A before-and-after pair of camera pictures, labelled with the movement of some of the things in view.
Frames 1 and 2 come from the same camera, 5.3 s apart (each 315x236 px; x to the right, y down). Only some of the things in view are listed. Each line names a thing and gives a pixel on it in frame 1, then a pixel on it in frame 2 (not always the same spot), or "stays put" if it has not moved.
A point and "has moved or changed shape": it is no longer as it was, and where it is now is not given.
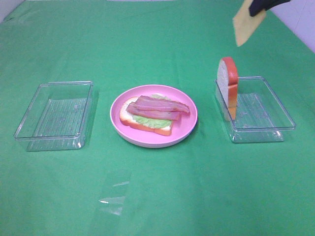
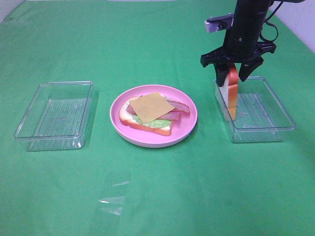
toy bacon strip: (167, 114) stays put
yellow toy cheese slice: (244, 24) has moved or changed shape
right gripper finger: (257, 6) -> (242, 45)
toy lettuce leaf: (154, 123) stays put
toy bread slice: (128, 119) stays put
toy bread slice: (227, 84) stays put
